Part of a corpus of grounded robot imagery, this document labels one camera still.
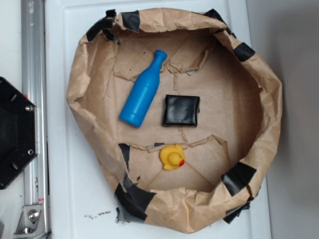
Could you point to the yellow rubber duck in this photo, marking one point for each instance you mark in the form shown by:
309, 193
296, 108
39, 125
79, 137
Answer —
172, 157

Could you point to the black square leather pouch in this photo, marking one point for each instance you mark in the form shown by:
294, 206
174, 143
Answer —
181, 111

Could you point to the blue plastic bottle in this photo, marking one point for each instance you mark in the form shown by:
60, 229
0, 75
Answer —
143, 92

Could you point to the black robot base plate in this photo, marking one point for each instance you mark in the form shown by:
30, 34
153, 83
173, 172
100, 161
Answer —
17, 132

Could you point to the aluminium extrusion rail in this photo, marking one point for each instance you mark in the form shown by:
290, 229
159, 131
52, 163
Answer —
36, 174

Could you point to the metal corner bracket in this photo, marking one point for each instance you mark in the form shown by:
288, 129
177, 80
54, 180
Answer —
31, 222

